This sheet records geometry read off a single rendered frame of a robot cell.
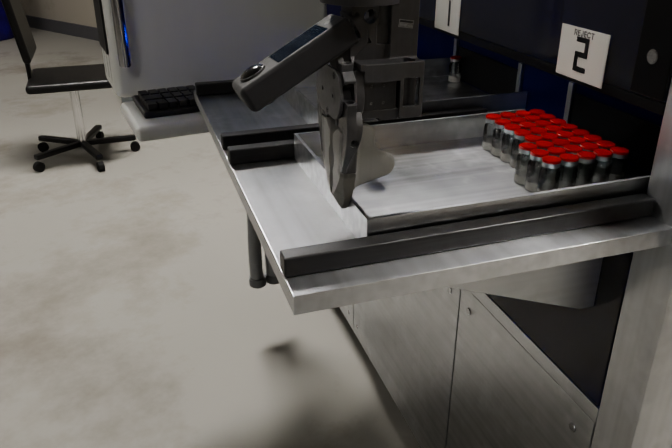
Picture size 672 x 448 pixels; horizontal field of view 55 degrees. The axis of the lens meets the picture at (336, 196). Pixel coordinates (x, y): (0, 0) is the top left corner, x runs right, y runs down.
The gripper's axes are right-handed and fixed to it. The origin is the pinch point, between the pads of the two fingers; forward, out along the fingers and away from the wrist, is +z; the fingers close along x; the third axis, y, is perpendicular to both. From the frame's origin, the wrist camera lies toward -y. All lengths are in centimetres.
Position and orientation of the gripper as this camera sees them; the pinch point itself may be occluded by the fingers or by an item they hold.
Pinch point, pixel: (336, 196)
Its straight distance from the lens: 64.2
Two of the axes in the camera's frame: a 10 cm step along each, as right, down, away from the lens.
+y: 9.5, -1.2, 2.9
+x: -3.1, -3.9, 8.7
